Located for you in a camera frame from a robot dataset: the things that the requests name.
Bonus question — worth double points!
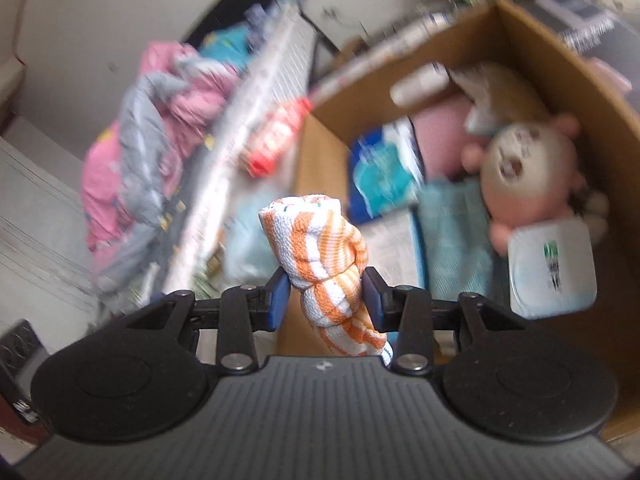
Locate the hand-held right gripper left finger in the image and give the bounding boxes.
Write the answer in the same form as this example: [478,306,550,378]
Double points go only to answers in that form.
[122,265,292,375]

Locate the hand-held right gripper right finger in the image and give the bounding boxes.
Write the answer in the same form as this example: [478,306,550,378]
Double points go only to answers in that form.
[360,266,528,376]

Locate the blue and white box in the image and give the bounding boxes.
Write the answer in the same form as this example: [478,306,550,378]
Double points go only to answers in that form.
[361,206,429,292]

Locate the orange striped towel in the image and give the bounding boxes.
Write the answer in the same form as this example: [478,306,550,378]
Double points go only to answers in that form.
[257,192,397,367]

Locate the teal cloth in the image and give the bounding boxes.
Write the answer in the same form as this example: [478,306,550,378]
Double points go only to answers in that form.
[416,179,512,307]

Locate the blue wet wipes pack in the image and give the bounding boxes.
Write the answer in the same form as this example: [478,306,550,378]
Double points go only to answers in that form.
[346,119,427,227]

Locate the white pack with green label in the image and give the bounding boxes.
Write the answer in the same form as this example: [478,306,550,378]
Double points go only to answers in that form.
[506,216,599,322]

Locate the pink knitted sponge pack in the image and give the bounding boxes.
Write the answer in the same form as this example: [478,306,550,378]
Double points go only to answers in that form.
[411,94,477,182]

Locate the pink plush toy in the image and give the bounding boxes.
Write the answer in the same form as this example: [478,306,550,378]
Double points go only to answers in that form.
[459,111,612,257]

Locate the white cylindrical bottle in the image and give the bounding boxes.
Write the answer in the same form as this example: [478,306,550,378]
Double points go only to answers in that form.
[389,61,452,109]

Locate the clear packet of yellow cloths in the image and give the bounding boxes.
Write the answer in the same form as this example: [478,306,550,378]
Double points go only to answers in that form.
[449,61,552,137]

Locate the large cardboard box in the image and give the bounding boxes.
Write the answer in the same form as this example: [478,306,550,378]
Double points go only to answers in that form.
[276,0,640,448]

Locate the white plastic bag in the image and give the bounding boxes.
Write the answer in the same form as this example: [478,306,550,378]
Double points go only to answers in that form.
[221,194,287,287]

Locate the dark grey floral blanket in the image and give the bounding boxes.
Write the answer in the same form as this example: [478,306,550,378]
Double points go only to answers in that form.
[142,197,193,291]

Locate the red tissue packet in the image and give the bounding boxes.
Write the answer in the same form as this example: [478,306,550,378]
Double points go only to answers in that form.
[244,96,314,179]

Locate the pink and grey quilt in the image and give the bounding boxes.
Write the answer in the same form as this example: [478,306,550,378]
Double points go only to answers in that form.
[81,41,247,288]

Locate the teal and purple clothes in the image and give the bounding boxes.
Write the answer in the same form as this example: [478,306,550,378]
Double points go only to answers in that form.
[199,0,307,72]

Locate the dark box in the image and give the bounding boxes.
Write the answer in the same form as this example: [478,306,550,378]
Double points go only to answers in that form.
[0,319,52,428]

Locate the black headboard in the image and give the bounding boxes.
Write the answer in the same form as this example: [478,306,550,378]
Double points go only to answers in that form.
[181,0,342,87]

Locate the grey appliance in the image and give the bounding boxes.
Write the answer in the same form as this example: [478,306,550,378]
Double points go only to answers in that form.
[531,0,617,52]

